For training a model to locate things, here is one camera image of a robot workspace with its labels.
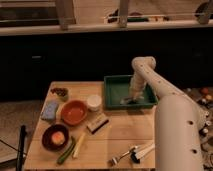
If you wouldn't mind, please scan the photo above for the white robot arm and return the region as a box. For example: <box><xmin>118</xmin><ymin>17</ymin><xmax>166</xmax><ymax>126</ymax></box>
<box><xmin>130</xmin><ymin>57</ymin><xmax>205</xmax><ymax>171</ymax></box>

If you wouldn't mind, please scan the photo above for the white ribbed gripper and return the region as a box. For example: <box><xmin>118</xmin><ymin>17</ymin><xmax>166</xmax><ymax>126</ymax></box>
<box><xmin>129</xmin><ymin>75</ymin><xmax>146</xmax><ymax>100</ymax></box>

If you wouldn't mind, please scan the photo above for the grey towel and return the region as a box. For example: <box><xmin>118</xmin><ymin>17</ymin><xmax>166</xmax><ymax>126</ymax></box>
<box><xmin>120</xmin><ymin>96</ymin><xmax>144</xmax><ymax>105</ymax></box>

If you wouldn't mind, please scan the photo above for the wooden block brush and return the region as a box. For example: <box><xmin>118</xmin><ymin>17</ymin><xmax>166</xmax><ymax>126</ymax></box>
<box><xmin>87</xmin><ymin>113</ymin><xmax>109</xmax><ymax>134</ymax></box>

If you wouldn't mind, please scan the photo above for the blue sponge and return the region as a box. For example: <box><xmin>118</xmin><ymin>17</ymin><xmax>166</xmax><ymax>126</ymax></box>
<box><xmin>41</xmin><ymin>101</ymin><xmax>59</xmax><ymax>120</ymax></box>

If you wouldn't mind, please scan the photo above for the green cucumber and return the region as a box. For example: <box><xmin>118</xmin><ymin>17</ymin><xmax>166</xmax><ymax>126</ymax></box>
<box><xmin>57</xmin><ymin>136</ymin><xmax>76</xmax><ymax>165</ymax></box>

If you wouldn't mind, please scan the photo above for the dark red bowl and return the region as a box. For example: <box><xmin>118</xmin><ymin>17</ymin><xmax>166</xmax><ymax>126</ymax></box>
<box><xmin>42</xmin><ymin>124</ymin><xmax>69</xmax><ymax>151</ymax></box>

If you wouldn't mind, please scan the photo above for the white cup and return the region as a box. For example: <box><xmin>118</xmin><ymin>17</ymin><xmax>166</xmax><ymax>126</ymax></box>
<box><xmin>86</xmin><ymin>95</ymin><xmax>102</xmax><ymax>111</ymax></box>

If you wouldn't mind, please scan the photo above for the orange fruit in bowl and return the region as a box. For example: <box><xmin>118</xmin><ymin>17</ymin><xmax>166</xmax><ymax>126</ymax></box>
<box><xmin>51</xmin><ymin>131</ymin><xmax>65</xmax><ymax>145</ymax></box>

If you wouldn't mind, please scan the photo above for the pale yellow stick vegetable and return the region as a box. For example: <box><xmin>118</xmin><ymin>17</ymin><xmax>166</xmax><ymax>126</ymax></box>
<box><xmin>72</xmin><ymin>132</ymin><xmax>86</xmax><ymax>159</ymax></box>

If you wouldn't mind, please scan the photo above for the black pole at left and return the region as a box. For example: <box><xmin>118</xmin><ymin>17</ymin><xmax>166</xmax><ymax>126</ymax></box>
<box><xmin>16</xmin><ymin>125</ymin><xmax>27</xmax><ymax>171</ymax></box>

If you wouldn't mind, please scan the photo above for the white handled black brush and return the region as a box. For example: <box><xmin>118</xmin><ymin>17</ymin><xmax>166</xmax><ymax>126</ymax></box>
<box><xmin>130</xmin><ymin>143</ymin><xmax>155</xmax><ymax>164</ymax></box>

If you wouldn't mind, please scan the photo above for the orange bowl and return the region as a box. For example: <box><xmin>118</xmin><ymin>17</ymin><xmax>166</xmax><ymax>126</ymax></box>
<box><xmin>61</xmin><ymin>100</ymin><xmax>87</xmax><ymax>126</ymax></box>

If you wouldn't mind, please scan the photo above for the green plastic tray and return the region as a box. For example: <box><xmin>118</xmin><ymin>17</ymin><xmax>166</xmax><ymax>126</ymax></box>
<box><xmin>104</xmin><ymin>75</ymin><xmax>158</xmax><ymax>110</ymax></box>

